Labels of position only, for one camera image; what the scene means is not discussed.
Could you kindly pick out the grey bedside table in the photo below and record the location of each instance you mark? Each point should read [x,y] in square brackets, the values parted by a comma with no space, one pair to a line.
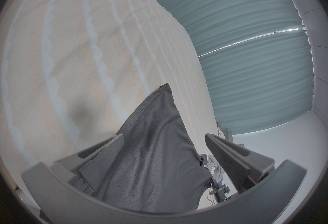
[228,132]

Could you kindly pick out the bed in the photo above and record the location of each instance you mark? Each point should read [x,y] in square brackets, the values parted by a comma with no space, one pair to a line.
[64,51]

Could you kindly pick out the black T-shirt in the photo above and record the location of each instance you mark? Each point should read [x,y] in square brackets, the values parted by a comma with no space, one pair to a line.
[153,153]

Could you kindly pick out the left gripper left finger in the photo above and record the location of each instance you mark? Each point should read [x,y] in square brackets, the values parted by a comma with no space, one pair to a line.
[84,164]

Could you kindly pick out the grey garment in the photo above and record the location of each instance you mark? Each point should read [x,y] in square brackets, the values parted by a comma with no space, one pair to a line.
[214,166]

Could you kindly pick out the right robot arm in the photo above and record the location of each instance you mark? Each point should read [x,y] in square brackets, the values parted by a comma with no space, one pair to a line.
[220,193]

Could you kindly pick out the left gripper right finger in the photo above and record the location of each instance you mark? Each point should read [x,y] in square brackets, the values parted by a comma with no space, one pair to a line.
[240,164]

